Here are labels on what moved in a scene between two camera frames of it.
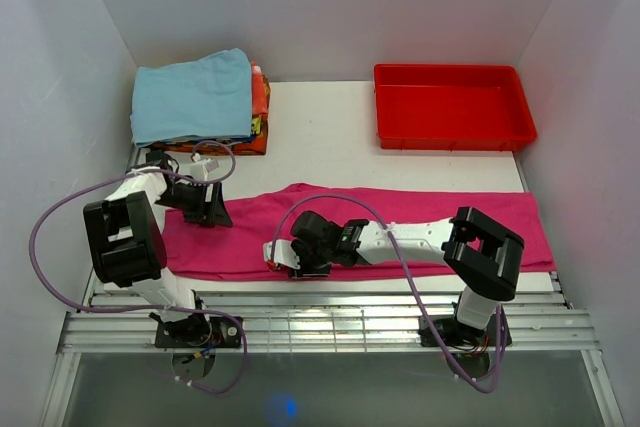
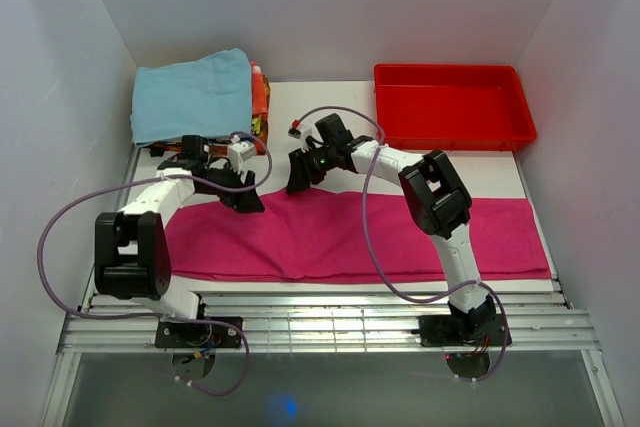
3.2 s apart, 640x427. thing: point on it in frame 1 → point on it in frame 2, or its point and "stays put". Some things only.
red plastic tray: (451, 107) stays put
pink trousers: (265, 214) stays put
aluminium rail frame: (542, 324) stays put
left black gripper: (212, 212) → (247, 201)
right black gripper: (299, 248) → (302, 174)
